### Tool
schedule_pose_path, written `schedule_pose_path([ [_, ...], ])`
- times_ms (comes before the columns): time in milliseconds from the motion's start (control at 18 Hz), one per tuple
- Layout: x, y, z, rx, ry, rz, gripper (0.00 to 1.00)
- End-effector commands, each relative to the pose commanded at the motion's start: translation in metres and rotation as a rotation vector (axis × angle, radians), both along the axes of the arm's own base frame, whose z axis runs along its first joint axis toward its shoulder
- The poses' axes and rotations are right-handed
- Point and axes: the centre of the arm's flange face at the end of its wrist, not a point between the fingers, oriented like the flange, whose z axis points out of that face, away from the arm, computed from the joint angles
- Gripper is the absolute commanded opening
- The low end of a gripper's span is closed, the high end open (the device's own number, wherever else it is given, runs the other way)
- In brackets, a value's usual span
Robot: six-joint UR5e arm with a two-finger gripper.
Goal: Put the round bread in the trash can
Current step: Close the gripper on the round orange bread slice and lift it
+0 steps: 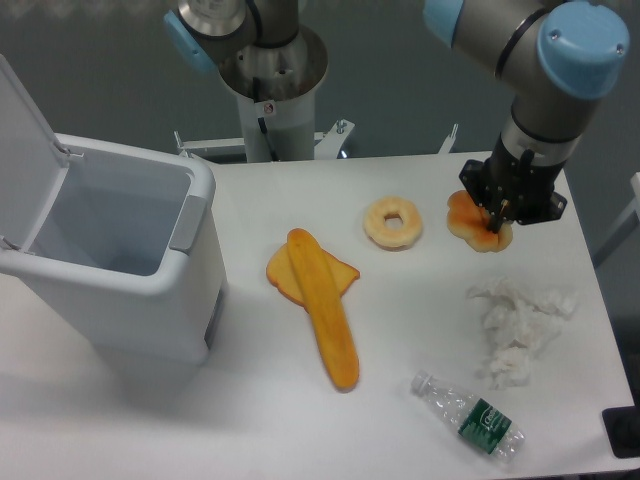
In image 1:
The orange flower-shaped bread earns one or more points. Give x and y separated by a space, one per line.
466 221

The pale ring donut bread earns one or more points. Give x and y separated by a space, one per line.
393 223

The white metal table frame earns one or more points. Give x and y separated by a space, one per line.
328 145

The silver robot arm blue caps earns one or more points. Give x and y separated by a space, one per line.
561 58

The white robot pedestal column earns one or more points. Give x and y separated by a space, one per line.
275 91

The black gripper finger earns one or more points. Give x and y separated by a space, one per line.
498 215

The black device at table edge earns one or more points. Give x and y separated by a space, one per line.
622 428

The white trash can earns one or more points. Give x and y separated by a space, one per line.
119 241

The crumpled white tissue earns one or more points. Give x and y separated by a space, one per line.
519 323

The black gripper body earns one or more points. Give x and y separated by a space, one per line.
523 170

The clear plastic bottle green label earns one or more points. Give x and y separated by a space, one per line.
470 416

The long orange baguette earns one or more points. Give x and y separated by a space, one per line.
324 306

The orange toast slice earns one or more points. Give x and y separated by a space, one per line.
279 273

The white frame part right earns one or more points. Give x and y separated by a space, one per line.
621 228

